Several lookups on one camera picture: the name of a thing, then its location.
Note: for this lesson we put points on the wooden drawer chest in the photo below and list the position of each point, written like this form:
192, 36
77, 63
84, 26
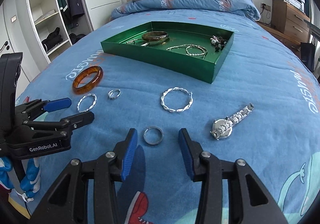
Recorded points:
288, 25

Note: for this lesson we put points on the large twisted silver bangle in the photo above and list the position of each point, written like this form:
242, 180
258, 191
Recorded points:
176, 100

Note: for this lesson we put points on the amber resin bangle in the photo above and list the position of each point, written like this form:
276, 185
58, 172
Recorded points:
88, 79

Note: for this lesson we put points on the blue patterned bed cover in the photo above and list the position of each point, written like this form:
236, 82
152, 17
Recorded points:
279, 139

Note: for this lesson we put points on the silver wrist watch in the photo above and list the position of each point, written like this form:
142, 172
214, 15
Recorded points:
222, 128

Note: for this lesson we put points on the small twisted silver bangle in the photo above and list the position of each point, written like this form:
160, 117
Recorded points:
86, 103

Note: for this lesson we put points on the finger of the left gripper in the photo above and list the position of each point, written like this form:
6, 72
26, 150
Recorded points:
59, 104
72, 122

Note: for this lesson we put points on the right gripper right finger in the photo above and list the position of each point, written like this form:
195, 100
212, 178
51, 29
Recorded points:
202, 166

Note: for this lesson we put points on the white open wardrobe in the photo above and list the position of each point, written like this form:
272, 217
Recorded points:
45, 16

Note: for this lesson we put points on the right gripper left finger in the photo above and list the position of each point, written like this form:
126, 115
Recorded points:
111, 167

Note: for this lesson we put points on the thin silver bangle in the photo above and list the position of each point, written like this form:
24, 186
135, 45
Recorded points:
138, 42

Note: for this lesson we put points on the green jewelry tray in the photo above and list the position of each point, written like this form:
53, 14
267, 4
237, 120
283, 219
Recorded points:
194, 50

